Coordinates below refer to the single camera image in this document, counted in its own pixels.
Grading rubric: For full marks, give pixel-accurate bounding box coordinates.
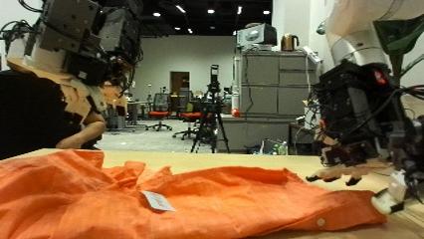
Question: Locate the person in dark shirt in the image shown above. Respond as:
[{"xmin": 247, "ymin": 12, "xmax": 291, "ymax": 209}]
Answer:
[{"xmin": 0, "ymin": 71, "xmax": 104, "ymax": 160}]

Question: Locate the orange seat office chair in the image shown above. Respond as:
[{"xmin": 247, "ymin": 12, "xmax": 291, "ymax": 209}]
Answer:
[
  {"xmin": 171, "ymin": 89, "xmax": 203, "ymax": 140},
  {"xmin": 145, "ymin": 93, "xmax": 174, "ymax": 132}
]

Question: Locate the copper kettle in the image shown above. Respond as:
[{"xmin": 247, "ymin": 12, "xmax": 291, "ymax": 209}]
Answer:
[{"xmin": 280, "ymin": 33, "xmax": 300, "ymax": 52}]

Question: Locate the brown door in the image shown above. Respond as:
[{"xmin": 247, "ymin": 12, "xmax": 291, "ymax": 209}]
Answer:
[{"xmin": 170, "ymin": 71, "xmax": 191, "ymax": 96}]

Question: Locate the dark side table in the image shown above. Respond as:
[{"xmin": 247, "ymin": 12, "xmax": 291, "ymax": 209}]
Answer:
[{"xmin": 288, "ymin": 121, "xmax": 320, "ymax": 155}]

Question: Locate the grey boxy monitor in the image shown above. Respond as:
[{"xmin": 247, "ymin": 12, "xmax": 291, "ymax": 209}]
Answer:
[{"xmin": 235, "ymin": 23, "xmax": 278, "ymax": 52}]

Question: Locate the black camera tripod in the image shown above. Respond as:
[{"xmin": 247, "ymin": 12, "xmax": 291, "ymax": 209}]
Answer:
[{"xmin": 190, "ymin": 64, "xmax": 230, "ymax": 154}]

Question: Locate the white paper clothing tag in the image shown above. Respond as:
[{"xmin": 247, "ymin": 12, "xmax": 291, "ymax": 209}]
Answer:
[{"xmin": 141, "ymin": 189, "xmax": 178, "ymax": 212}]

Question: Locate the green leafy plant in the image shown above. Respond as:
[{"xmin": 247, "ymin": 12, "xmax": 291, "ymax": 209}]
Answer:
[{"xmin": 372, "ymin": 14, "xmax": 424, "ymax": 88}]

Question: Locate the orange shirt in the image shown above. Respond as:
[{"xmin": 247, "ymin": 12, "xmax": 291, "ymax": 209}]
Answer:
[{"xmin": 0, "ymin": 148, "xmax": 389, "ymax": 239}]

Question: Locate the grey filing cabinet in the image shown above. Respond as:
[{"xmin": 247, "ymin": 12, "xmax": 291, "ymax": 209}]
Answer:
[{"xmin": 233, "ymin": 49, "xmax": 323, "ymax": 118}]

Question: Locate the grey low cabinet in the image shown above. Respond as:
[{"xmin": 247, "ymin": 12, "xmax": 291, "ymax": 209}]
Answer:
[{"xmin": 217, "ymin": 116, "xmax": 295, "ymax": 152}]

